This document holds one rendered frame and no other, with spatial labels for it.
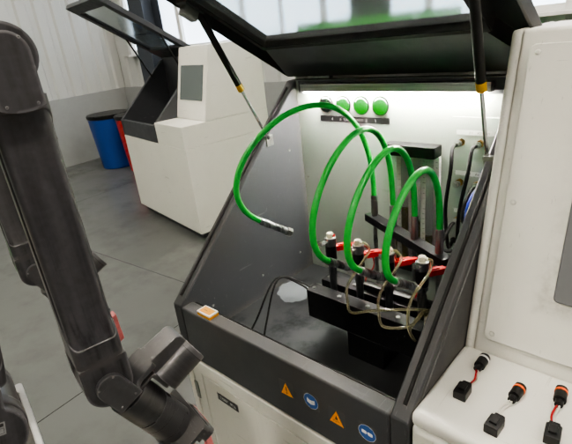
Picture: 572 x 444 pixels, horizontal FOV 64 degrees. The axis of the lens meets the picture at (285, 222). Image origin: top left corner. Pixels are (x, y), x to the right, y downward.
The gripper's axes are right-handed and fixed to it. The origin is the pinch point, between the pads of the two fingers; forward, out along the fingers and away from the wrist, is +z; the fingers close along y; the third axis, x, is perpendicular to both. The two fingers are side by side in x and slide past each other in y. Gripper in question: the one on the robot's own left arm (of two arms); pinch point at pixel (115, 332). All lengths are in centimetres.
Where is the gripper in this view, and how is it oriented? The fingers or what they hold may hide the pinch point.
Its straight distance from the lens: 114.9
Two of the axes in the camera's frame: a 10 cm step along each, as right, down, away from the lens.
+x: -6.5, 7.0, -3.1
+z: 4.5, 6.7, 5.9
